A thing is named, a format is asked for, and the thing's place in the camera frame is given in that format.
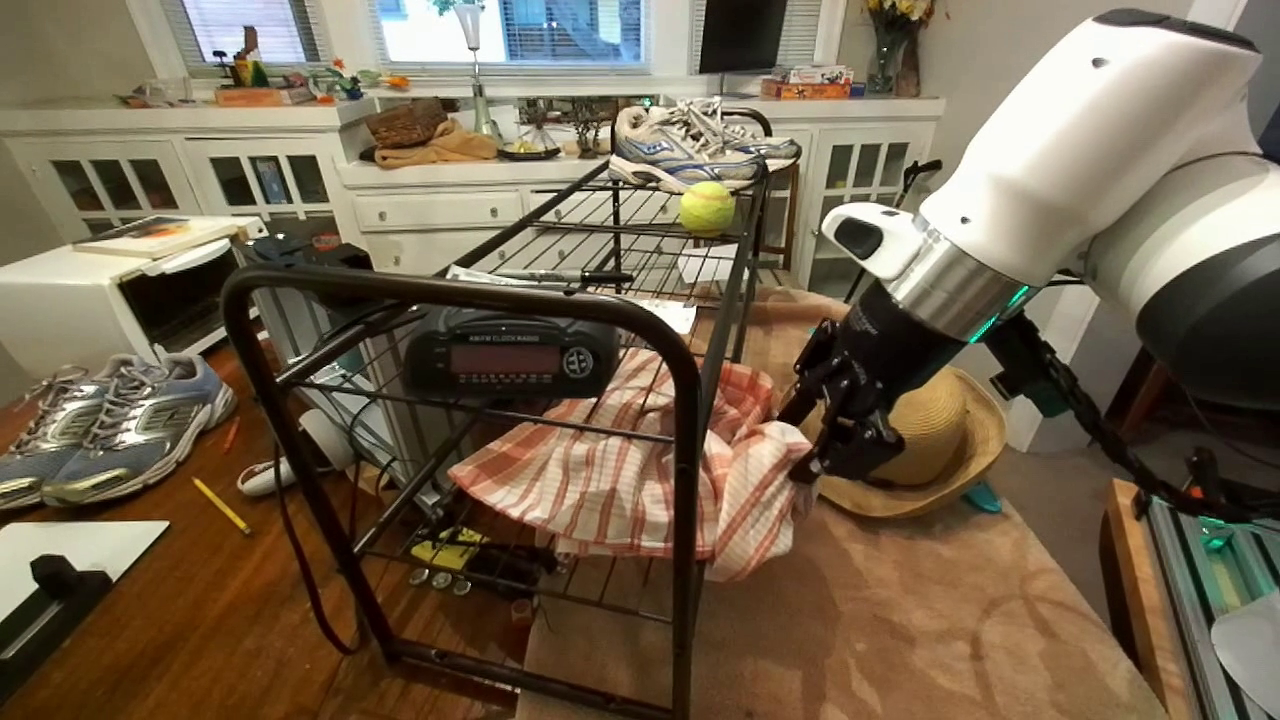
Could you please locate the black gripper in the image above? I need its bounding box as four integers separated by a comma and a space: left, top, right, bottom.
785, 281, 959, 482

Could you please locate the orange and white striped towel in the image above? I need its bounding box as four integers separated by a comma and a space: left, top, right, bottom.
449, 348, 807, 581

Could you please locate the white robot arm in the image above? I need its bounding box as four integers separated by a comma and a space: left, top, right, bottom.
785, 7, 1280, 479

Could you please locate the white sneaker on rack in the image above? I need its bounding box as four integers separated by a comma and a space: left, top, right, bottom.
608, 103, 765, 190

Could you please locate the black metal shoe rack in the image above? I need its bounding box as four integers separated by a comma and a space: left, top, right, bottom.
218, 158, 774, 720

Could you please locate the woven straw hat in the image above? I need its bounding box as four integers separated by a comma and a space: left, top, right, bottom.
819, 369, 1003, 518

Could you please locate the white cabinet sideboard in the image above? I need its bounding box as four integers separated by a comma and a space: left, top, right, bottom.
0, 99, 943, 281

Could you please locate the green tennis ball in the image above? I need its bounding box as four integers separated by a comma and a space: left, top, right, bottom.
677, 179, 735, 240

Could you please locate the tan carpet mat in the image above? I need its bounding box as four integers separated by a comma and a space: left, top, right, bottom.
510, 283, 1172, 720

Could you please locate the black clock radio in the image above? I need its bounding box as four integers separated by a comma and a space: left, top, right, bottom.
399, 307, 620, 396

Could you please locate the dark vase with flowers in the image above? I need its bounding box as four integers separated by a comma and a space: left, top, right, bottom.
862, 0, 937, 95

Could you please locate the yellow black tool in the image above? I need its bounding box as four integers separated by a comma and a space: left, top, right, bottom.
409, 525, 555, 594

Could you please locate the brown woven basket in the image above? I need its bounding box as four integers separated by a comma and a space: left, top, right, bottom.
367, 99, 449, 146

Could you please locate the white computer mouse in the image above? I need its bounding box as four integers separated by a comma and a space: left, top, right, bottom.
236, 454, 295, 500

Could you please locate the yellow pencil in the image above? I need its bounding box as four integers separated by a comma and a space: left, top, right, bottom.
190, 476, 253, 537

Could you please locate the grey blue sneaker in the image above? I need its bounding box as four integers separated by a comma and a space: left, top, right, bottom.
45, 357, 236, 506

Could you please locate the white toaster oven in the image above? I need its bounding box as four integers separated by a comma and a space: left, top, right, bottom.
0, 217, 264, 377

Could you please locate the grey sneaker at edge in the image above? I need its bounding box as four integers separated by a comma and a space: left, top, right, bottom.
0, 373, 108, 510

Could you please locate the white paper sheet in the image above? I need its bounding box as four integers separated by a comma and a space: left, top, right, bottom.
0, 518, 169, 620

